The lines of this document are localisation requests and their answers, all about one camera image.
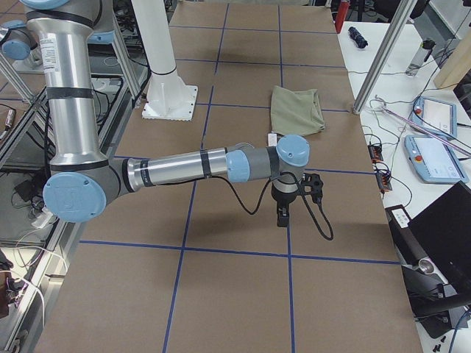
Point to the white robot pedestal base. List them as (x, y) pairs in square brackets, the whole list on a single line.
[(168, 97)]

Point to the far blue teach pendant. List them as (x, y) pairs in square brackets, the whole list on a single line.
[(438, 113)]

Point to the clear water bottle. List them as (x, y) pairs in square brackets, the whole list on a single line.
[(421, 56)]

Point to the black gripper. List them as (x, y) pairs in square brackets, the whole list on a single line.
[(283, 201)]

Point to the orange black connector board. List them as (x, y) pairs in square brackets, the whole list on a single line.
[(375, 152)]

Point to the aluminium frame post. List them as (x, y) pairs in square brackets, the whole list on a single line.
[(393, 32)]

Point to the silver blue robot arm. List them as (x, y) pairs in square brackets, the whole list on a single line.
[(83, 179)]

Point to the black monitor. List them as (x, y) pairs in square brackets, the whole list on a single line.
[(443, 231)]

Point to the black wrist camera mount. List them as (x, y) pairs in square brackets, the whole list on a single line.
[(312, 185)]

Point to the white price tag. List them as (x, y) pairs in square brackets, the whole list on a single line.
[(272, 139)]

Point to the blue teach pendant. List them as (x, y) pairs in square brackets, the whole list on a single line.
[(438, 113), (433, 161)]

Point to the folded dark blue umbrella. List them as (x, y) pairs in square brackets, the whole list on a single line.
[(357, 38)]

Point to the long metal rod tool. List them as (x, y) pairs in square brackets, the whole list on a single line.
[(418, 124)]

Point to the olive green long-sleeve shirt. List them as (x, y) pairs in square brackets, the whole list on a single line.
[(296, 112)]

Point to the near blue teach pendant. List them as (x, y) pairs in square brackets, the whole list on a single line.
[(433, 161)]

